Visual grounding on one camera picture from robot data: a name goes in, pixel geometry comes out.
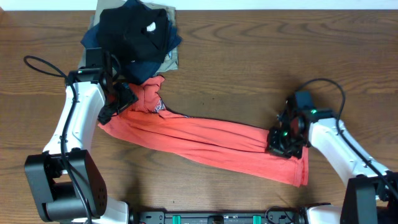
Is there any red t-shirt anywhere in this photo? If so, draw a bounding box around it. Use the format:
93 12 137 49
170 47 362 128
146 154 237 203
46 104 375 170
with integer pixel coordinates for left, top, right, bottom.
100 76 309 187

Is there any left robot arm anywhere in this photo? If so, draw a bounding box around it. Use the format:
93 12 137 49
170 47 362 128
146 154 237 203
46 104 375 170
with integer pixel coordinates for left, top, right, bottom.
24 48 137 223

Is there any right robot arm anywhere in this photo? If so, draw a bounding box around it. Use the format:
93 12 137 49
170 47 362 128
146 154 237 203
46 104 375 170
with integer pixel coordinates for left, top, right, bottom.
266 91 397 223

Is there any navy folded garment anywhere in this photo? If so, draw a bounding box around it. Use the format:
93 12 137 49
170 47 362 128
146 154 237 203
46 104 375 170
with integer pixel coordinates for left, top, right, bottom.
81 1 182 85

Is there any khaki folded garment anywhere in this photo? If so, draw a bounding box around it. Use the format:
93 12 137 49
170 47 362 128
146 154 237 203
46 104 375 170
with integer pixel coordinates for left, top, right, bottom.
81 0 182 77

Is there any black folded garment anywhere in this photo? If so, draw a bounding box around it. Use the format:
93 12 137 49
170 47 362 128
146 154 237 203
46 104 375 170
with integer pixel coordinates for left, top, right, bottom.
96 5 169 63

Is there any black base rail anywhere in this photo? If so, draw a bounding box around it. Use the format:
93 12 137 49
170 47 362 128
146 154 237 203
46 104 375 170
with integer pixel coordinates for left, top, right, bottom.
131 208 308 224

